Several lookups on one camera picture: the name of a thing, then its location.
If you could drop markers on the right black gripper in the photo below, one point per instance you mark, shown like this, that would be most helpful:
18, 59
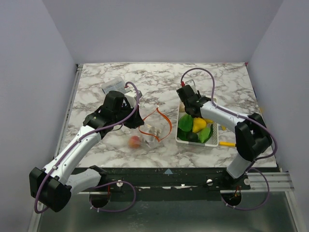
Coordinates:
187, 94

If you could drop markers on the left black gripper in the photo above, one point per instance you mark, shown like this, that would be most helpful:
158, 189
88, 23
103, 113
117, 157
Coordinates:
136, 120

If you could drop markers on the orange toy peach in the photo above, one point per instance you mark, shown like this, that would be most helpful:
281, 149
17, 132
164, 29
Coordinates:
134, 142

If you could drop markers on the white plastic basket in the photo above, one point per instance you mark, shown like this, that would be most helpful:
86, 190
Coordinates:
212, 142

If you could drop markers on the clear zip top bag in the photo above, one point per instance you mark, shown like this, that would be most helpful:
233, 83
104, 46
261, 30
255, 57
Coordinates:
153, 116

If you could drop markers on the white toy mushroom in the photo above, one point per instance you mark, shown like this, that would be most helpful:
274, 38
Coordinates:
153, 133

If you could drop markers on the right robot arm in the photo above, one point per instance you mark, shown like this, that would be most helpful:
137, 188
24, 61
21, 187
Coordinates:
252, 136

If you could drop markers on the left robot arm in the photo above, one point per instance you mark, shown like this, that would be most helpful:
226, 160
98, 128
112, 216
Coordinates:
55, 183

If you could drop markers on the beige toy garlic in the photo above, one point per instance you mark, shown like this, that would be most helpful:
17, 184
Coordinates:
181, 107

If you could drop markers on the green toy bok choy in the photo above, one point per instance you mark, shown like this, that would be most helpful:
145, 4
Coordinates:
185, 125

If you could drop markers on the yellow toy pepper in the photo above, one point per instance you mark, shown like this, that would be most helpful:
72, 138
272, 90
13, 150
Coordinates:
198, 125

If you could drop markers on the green toy pea pod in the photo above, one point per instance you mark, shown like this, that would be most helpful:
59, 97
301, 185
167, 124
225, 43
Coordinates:
205, 134

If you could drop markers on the dark toy avocado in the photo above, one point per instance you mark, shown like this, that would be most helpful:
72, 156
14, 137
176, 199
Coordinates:
192, 137

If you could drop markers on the yellow marker pen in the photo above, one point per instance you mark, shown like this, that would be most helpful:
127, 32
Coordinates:
228, 144

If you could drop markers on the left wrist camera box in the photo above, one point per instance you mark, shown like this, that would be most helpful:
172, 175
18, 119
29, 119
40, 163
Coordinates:
131, 98

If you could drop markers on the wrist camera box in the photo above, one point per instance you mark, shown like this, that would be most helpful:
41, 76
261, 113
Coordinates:
191, 83
131, 98

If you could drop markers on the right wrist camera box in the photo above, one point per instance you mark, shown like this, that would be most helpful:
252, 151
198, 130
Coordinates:
191, 83

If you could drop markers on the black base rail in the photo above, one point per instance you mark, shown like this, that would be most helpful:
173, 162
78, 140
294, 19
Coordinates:
165, 184

